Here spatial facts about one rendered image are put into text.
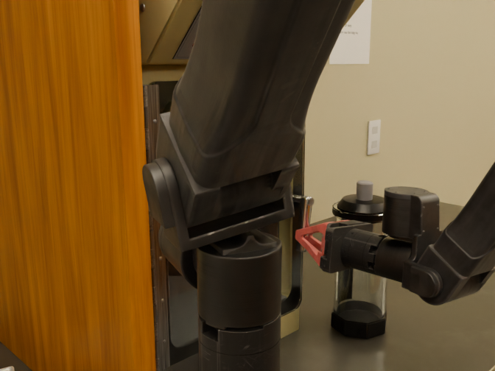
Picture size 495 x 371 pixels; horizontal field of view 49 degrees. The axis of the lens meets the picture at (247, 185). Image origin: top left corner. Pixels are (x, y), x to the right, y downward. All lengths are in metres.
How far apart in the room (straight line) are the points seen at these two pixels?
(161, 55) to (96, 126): 0.12
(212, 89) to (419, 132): 1.94
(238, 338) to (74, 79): 0.39
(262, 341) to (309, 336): 0.64
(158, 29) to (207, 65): 0.39
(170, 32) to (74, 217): 0.25
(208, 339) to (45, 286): 0.49
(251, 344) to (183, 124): 0.15
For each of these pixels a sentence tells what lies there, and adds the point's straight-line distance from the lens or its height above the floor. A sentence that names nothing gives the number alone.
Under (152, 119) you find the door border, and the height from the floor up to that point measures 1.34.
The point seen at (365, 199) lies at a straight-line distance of 0.95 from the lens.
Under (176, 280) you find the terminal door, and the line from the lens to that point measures 0.77.
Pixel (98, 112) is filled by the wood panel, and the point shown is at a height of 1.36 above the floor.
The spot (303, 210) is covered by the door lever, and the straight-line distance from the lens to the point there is 0.85.
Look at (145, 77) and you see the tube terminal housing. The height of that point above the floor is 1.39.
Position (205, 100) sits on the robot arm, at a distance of 0.27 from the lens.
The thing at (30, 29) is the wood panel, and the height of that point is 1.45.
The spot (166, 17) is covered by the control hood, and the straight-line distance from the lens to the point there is 0.64.
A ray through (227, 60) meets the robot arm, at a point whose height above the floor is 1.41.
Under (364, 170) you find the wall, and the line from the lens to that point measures 1.89.
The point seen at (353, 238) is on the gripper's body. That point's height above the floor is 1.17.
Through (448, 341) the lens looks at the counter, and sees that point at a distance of 1.04.
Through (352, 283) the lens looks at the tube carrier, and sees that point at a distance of 0.97.
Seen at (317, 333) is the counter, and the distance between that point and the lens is 1.02.
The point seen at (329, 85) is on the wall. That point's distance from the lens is 1.68.
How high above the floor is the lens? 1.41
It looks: 13 degrees down
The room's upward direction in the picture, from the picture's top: straight up
